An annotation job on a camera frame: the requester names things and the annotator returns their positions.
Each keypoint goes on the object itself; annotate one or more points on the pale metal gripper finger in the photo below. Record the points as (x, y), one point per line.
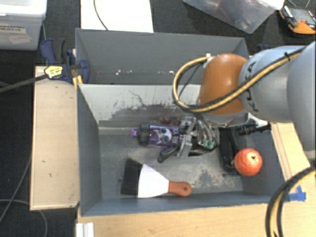
(180, 149)
(188, 144)

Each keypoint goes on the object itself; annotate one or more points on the purple skull print spray bottle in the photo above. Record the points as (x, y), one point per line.
(158, 134)

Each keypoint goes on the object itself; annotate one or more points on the orange toy fruit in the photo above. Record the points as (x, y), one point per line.
(248, 162)

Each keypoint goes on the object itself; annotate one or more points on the grey metal bin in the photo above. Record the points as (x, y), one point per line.
(158, 58)

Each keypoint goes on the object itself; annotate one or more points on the pale wood board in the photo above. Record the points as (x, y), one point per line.
(54, 142)

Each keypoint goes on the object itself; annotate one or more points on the black cylinder on white bracket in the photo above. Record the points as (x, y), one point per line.
(249, 128)

